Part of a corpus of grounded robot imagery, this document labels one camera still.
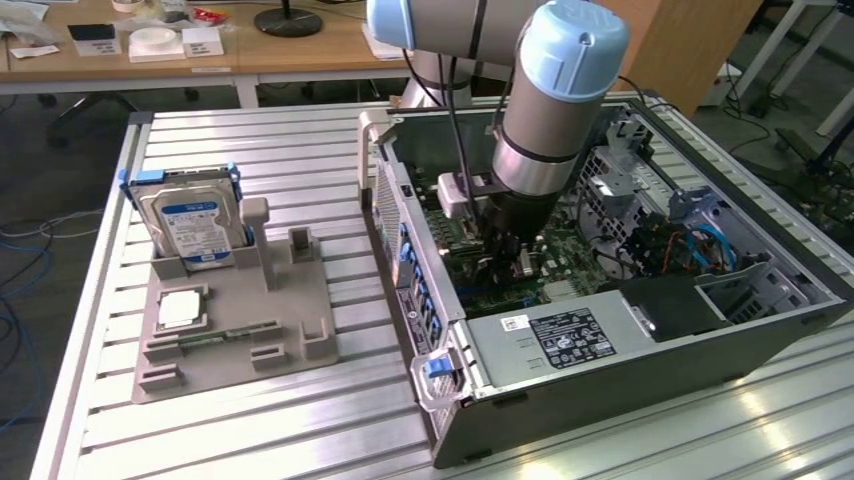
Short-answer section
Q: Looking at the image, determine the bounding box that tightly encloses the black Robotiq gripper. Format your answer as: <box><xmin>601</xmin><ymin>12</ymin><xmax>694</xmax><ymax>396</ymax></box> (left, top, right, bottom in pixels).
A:
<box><xmin>482</xmin><ymin>191</ymin><xmax>557</xmax><ymax>282</ymax></box>

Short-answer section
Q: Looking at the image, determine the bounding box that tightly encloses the green motherboard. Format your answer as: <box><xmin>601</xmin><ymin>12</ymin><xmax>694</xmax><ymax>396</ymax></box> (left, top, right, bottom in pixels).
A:
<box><xmin>403</xmin><ymin>164</ymin><xmax>620</xmax><ymax>319</ymax></box>

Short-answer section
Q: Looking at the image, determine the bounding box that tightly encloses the silver disk bay cage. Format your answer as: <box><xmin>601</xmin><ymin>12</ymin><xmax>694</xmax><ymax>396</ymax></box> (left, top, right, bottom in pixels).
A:
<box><xmin>574</xmin><ymin>147</ymin><xmax>657</xmax><ymax>242</ymax></box>

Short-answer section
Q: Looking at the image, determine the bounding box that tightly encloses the grey power supply unit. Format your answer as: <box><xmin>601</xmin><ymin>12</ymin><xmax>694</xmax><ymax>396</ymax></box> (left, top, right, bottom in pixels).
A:
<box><xmin>465</xmin><ymin>291</ymin><xmax>660</xmax><ymax>389</ymax></box>

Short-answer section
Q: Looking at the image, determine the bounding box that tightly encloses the blue case latch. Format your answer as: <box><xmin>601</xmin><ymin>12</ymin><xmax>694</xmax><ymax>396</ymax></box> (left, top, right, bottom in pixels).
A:
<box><xmin>425</xmin><ymin>357</ymin><xmax>455</xmax><ymax>384</ymax></box>

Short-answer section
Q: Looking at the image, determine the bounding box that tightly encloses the open grey PC case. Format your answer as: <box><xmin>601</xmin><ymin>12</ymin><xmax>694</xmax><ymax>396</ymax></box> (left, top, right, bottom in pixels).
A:
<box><xmin>358</xmin><ymin>89</ymin><xmax>854</xmax><ymax>470</ymax></box>

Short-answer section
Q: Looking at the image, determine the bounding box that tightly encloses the white paper stack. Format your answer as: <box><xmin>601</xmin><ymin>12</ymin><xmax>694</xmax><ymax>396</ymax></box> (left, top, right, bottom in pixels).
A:
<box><xmin>362</xmin><ymin>23</ymin><xmax>415</xmax><ymax>61</ymax></box>

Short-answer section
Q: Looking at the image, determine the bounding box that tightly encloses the wooden cabinet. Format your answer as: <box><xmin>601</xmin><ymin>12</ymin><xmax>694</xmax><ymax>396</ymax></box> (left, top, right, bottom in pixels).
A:
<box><xmin>597</xmin><ymin>0</ymin><xmax>766</xmax><ymax>116</ymax></box>

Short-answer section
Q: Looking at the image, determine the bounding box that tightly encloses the wooden desk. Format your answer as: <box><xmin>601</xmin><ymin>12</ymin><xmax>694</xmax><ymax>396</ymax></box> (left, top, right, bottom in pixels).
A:
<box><xmin>0</xmin><ymin>0</ymin><xmax>522</xmax><ymax>96</ymax></box>

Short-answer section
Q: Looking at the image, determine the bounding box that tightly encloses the grey parts rack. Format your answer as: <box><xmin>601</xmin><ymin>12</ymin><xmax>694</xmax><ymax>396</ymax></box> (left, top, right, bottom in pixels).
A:
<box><xmin>130</xmin><ymin>197</ymin><xmax>342</xmax><ymax>406</ymax></box>

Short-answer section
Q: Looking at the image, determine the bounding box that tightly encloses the hard disk in blue caddy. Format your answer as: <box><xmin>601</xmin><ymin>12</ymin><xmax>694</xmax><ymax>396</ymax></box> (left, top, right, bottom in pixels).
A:
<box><xmin>118</xmin><ymin>162</ymin><xmax>243</xmax><ymax>274</ymax></box>

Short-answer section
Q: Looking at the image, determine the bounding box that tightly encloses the green RAM stick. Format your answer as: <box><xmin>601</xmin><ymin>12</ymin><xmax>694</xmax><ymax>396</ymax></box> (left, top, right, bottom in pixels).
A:
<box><xmin>177</xmin><ymin>327</ymin><xmax>253</xmax><ymax>349</ymax></box>

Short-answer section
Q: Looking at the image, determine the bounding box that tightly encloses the black round lamp base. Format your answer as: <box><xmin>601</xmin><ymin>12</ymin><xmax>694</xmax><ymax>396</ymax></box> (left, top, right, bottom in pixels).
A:
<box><xmin>253</xmin><ymin>0</ymin><xmax>326</xmax><ymax>38</ymax></box>

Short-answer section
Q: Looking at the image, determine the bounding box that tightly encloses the silver CPU chip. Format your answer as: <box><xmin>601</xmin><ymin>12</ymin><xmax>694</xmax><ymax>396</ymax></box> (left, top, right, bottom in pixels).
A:
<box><xmin>156</xmin><ymin>292</ymin><xmax>206</xmax><ymax>331</ymax></box>

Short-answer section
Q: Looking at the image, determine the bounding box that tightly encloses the small white labelled box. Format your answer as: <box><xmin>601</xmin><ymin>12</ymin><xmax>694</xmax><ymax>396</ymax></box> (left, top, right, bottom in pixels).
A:
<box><xmin>181</xmin><ymin>27</ymin><xmax>225</xmax><ymax>59</ymax></box>

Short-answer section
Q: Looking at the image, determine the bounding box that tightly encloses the white box with bowl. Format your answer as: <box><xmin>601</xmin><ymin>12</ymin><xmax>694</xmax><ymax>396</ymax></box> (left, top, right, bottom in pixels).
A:
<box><xmin>128</xmin><ymin>27</ymin><xmax>187</xmax><ymax>64</ymax></box>

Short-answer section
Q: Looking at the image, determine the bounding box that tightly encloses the black chair base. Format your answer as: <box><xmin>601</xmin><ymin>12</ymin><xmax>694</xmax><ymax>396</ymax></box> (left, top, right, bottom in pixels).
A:
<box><xmin>38</xmin><ymin>92</ymin><xmax>139</xmax><ymax>149</ymax></box>

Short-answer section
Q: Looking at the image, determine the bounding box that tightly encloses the black and white label box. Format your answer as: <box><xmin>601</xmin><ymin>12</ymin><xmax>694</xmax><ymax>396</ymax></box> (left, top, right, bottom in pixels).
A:
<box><xmin>68</xmin><ymin>23</ymin><xmax>124</xmax><ymax>57</ymax></box>

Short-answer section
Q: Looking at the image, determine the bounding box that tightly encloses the clear plastic bag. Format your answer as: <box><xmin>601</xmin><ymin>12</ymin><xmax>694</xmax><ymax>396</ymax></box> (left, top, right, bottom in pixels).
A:
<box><xmin>0</xmin><ymin>0</ymin><xmax>63</xmax><ymax>47</ymax></box>

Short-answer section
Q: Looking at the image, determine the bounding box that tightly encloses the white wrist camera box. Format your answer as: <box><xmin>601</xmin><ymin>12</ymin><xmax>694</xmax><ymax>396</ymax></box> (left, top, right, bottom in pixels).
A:
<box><xmin>437</xmin><ymin>171</ymin><xmax>497</xmax><ymax>220</ymax></box>

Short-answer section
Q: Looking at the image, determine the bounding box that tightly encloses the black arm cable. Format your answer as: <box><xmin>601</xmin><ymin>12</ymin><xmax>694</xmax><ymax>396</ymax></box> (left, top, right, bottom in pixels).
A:
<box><xmin>399</xmin><ymin>0</ymin><xmax>502</xmax><ymax>241</ymax></box>

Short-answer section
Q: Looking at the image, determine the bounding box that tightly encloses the orange and black wire bundle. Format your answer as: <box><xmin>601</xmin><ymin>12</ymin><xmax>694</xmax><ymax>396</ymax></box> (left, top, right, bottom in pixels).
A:
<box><xmin>658</xmin><ymin>230</ymin><xmax>690</xmax><ymax>274</ymax></box>

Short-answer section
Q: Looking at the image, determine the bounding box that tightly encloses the blue SATA wire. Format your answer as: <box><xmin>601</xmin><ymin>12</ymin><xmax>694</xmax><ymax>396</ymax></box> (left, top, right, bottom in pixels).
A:
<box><xmin>686</xmin><ymin>224</ymin><xmax>740</xmax><ymax>274</ymax></box>

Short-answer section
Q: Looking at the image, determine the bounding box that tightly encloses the black cable behind case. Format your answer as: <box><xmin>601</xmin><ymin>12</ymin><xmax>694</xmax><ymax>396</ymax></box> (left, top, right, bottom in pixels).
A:
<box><xmin>617</xmin><ymin>74</ymin><xmax>670</xmax><ymax>110</ymax></box>

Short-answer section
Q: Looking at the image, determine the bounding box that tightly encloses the white desk frame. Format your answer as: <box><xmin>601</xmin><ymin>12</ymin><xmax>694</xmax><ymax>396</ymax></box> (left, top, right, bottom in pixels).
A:
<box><xmin>726</xmin><ymin>0</ymin><xmax>854</xmax><ymax>136</ymax></box>

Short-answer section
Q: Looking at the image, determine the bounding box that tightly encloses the white floor cable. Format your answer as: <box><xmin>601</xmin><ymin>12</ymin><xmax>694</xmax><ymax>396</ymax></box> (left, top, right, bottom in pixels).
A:
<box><xmin>0</xmin><ymin>208</ymin><xmax>103</xmax><ymax>239</ymax></box>

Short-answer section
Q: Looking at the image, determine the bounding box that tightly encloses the blue floor cable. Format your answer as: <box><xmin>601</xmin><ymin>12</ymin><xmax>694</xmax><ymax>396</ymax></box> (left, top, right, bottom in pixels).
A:
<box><xmin>0</xmin><ymin>239</ymin><xmax>56</xmax><ymax>431</ymax></box>

